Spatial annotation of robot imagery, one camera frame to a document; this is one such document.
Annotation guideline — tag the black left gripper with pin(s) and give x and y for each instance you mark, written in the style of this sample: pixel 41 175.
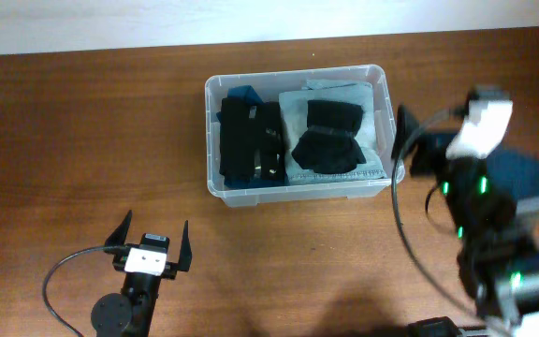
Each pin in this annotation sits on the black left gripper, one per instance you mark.
pixel 170 268

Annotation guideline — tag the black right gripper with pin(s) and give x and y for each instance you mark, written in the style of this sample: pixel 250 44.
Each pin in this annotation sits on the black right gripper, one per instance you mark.
pixel 436 144

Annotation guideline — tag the dark blue jeans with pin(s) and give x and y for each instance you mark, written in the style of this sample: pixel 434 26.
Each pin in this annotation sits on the dark blue jeans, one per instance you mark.
pixel 306 176

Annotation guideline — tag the dark navy garment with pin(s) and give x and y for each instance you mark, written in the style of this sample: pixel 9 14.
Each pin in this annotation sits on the dark navy garment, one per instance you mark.
pixel 329 145

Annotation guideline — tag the light blue jeans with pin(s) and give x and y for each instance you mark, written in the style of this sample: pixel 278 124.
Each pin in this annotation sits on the light blue jeans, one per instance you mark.
pixel 294 111

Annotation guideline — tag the black garment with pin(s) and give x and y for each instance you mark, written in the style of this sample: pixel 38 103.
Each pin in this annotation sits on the black garment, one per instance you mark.
pixel 246 140

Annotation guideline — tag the teal blue garment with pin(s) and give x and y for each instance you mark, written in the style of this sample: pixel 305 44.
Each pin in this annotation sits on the teal blue garment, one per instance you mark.
pixel 246 92

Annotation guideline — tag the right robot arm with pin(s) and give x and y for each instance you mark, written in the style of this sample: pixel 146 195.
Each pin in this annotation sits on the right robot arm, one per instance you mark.
pixel 499 270

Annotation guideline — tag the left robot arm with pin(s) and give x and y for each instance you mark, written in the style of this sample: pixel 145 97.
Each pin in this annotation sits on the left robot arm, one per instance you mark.
pixel 130 311

